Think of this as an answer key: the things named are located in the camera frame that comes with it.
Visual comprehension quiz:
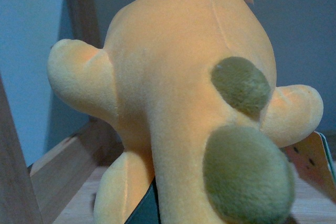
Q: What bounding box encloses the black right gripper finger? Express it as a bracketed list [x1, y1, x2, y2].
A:
[125, 179, 161, 224]

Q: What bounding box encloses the yellow plush toy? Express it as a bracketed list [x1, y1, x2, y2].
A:
[47, 0, 323, 223]

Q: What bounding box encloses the light wooden shelf unit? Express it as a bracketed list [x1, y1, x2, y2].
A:
[0, 0, 336, 224]

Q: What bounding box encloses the paper hang tag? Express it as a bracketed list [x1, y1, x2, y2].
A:
[284, 131, 335, 202]

